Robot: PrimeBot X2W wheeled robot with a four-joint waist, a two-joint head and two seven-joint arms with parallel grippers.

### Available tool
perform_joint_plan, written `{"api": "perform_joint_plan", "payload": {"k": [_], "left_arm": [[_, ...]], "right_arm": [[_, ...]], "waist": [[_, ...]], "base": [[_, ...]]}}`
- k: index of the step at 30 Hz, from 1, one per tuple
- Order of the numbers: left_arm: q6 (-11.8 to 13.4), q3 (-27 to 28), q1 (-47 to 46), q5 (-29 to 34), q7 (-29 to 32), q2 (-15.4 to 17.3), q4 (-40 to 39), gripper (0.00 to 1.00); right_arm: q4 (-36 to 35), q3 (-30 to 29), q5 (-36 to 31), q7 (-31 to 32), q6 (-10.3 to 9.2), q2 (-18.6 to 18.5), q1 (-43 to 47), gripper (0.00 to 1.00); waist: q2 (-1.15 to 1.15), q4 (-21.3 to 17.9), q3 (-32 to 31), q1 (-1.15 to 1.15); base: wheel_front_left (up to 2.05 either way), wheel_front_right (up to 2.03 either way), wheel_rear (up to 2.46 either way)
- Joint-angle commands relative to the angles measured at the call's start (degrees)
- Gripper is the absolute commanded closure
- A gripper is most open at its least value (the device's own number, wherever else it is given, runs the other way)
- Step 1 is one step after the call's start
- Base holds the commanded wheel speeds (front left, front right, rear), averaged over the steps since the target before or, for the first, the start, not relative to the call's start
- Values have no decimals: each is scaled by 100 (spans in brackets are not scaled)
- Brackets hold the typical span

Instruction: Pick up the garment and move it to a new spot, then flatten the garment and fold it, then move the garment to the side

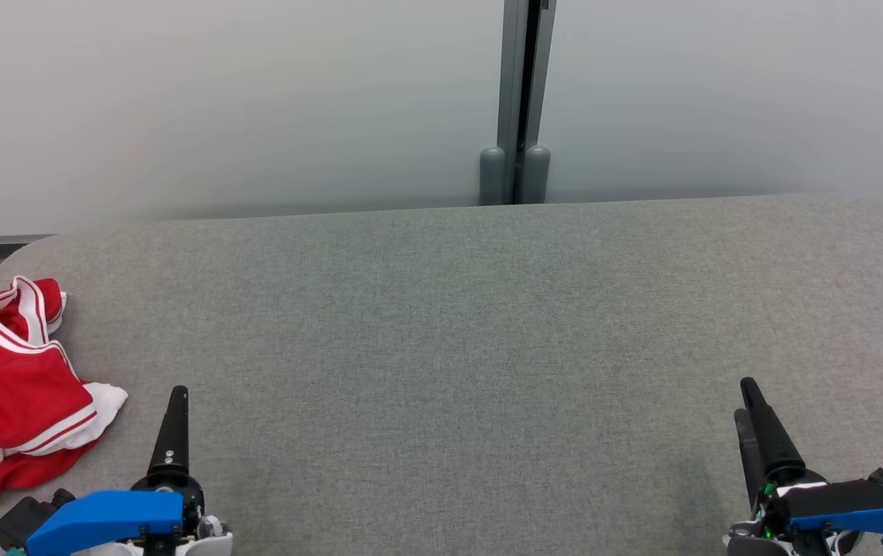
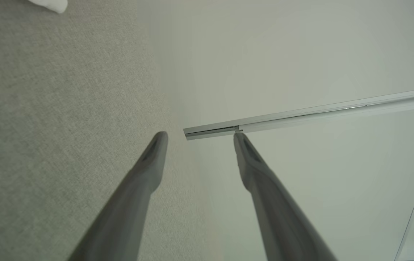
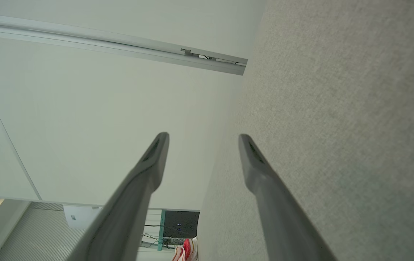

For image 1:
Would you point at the grey cylindrical post foot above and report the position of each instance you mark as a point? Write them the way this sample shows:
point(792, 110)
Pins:
point(491, 177)
point(537, 176)

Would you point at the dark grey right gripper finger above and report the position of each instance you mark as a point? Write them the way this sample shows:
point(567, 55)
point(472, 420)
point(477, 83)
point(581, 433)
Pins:
point(773, 440)
point(748, 455)

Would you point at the red white-sleeved t-shirt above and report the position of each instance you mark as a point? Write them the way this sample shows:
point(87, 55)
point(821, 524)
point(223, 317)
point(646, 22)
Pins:
point(8, 386)

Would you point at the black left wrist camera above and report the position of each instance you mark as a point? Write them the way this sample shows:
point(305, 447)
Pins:
point(24, 521)

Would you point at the grey metal partition post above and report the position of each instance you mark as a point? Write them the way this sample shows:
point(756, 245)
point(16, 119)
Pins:
point(517, 69)

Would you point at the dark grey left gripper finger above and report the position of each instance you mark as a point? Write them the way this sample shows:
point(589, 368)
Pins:
point(171, 440)

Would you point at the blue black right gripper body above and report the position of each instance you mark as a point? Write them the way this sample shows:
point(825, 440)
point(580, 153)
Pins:
point(835, 506)

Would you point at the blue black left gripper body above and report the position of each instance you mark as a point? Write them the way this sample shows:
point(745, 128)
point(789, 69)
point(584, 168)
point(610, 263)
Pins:
point(109, 517)

